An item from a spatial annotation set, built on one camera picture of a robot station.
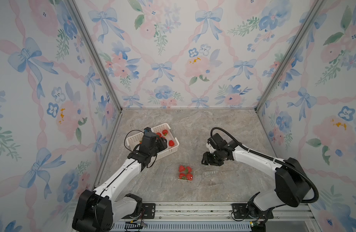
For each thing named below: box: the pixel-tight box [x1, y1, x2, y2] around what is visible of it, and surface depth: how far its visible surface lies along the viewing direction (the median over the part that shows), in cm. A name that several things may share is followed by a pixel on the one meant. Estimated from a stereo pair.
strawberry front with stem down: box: [179, 173, 187, 180], surface depth 84 cm
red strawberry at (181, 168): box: [178, 165, 186, 173], surface depth 88 cm
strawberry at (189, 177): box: [186, 173, 193, 181], surface depth 83 cm
